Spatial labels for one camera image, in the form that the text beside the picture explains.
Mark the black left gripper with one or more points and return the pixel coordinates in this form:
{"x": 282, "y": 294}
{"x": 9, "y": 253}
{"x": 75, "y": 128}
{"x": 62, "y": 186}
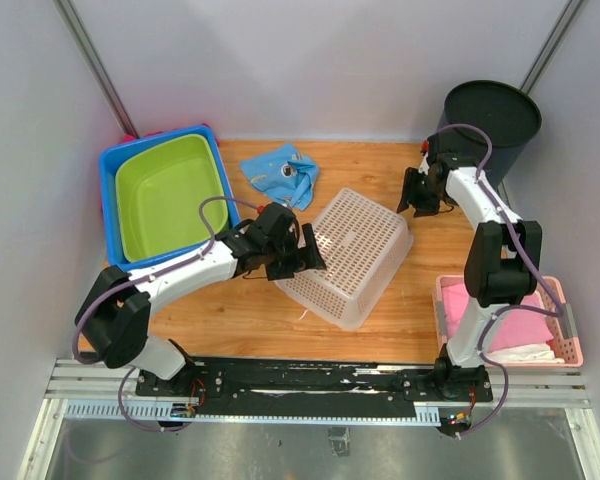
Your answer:
{"x": 287, "y": 271}

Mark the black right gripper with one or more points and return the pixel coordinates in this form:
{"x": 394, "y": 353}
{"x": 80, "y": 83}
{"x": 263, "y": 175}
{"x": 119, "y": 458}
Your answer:
{"x": 422, "y": 208}

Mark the white perforated plastic basket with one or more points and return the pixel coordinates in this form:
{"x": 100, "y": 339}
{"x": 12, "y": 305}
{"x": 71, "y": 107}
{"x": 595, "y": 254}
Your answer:
{"x": 363, "y": 245}

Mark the large dark blue cylindrical container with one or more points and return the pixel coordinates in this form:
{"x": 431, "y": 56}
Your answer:
{"x": 509, "y": 117}

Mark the green plastic basin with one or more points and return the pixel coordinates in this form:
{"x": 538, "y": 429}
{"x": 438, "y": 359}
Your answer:
{"x": 169, "y": 198}

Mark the blue plastic bin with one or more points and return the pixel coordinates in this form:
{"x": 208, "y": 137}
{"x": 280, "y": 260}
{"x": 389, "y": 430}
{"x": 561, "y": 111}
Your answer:
{"x": 111, "y": 222}

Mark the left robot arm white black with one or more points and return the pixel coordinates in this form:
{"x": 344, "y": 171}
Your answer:
{"x": 112, "y": 325}

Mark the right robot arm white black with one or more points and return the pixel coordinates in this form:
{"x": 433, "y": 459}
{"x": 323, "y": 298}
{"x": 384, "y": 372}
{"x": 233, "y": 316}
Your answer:
{"x": 500, "y": 271}

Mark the blue printed cloth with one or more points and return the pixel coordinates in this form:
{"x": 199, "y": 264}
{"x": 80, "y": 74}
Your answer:
{"x": 284, "y": 175}

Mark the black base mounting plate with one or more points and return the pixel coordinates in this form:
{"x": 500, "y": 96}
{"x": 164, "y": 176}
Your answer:
{"x": 303, "y": 389}

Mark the pink towel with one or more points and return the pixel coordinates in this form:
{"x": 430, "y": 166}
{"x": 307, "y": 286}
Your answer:
{"x": 519, "y": 328}

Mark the pink perforated basket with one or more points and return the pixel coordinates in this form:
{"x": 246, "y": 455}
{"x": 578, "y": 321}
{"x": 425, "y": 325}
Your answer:
{"x": 563, "y": 351}

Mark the magenta object behind bins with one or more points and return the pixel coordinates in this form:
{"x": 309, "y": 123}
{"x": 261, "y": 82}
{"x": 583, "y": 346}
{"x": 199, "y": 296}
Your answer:
{"x": 127, "y": 139}

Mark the white slotted cable duct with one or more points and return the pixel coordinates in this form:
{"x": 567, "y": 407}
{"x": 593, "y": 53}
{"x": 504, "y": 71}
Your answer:
{"x": 174, "y": 412}

